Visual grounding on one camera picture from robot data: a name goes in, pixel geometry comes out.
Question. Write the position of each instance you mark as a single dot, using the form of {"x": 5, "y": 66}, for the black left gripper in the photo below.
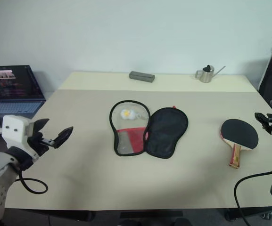
{"x": 35, "y": 142}

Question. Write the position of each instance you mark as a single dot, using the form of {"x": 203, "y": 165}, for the black rubber table tennis paddle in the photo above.
{"x": 239, "y": 134}

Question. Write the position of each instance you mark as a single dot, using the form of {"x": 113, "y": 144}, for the black red paddle case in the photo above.
{"x": 166, "y": 131}

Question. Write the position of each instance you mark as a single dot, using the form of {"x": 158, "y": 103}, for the dark blue open laptop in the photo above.
{"x": 10, "y": 106}

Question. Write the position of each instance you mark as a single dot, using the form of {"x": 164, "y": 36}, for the small metal watering can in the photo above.
{"x": 206, "y": 75}

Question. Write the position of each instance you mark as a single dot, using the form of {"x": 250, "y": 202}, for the grey rectangular block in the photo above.
{"x": 141, "y": 76}

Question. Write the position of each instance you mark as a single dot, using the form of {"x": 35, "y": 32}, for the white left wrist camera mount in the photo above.
{"x": 13, "y": 131}

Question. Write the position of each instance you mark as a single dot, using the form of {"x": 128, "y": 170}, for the black table frame bar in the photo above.
{"x": 150, "y": 214}

